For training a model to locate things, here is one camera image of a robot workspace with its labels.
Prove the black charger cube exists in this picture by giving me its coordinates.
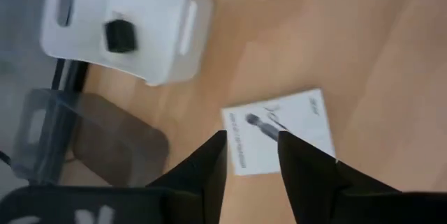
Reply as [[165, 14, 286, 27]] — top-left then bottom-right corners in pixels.
[[103, 18, 138, 54]]

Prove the white card with tool print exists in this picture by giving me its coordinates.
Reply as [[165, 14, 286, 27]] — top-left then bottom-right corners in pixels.
[[221, 87, 337, 177]]

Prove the black aluminium table frame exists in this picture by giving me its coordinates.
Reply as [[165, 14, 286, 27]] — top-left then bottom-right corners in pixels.
[[50, 58, 90, 94]]

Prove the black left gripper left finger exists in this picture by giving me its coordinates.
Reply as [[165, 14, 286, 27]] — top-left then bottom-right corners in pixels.
[[146, 130, 228, 224]]

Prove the white plastic bin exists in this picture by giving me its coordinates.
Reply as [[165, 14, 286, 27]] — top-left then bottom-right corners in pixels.
[[39, 0, 214, 87]]

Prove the smoky translucent plastic bin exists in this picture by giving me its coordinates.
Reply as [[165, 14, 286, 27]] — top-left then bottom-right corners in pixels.
[[12, 87, 171, 188]]

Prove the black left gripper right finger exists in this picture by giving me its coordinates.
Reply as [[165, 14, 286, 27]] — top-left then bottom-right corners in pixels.
[[277, 130, 402, 224]]

